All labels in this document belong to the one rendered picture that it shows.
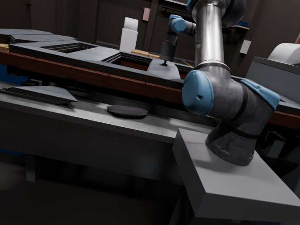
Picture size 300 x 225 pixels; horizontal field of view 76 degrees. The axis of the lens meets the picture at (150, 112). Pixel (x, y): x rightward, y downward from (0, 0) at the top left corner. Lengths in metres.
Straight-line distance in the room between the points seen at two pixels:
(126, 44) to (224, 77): 7.57
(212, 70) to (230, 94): 0.08
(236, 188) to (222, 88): 0.25
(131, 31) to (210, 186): 7.71
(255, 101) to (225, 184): 0.23
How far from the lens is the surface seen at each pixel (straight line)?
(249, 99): 0.57
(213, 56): 0.60
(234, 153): 0.62
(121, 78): 0.94
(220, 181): 0.54
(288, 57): 5.23
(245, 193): 0.55
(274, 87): 1.65
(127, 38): 8.04
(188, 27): 1.20
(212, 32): 0.67
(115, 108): 0.89
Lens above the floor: 1.06
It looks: 23 degrees down
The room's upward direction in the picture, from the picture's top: 13 degrees clockwise
